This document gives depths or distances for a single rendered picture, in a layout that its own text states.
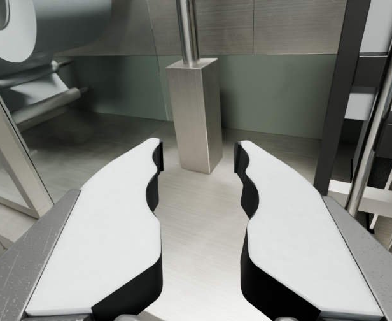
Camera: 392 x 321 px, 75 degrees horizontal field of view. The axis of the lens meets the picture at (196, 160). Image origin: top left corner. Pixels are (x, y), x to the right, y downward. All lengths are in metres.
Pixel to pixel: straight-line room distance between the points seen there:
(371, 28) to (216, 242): 0.39
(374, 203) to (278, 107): 0.50
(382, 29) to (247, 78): 0.53
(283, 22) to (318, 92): 0.20
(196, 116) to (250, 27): 0.31
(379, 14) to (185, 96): 0.39
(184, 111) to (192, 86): 0.07
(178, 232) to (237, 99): 0.48
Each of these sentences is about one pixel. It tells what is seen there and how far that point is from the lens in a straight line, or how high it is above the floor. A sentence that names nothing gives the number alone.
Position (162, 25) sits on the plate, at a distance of 0.91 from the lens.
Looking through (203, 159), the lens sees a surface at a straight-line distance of 0.65.
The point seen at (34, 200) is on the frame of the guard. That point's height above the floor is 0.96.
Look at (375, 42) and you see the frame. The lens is 0.33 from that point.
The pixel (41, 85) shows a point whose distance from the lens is 0.65.
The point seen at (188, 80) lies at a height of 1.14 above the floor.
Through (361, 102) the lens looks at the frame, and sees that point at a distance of 0.35.
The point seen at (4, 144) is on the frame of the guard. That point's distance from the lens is 0.60.
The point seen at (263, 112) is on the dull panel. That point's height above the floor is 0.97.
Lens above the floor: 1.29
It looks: 32 degrees down
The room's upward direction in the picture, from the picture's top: 7 degrees counter-clockwise
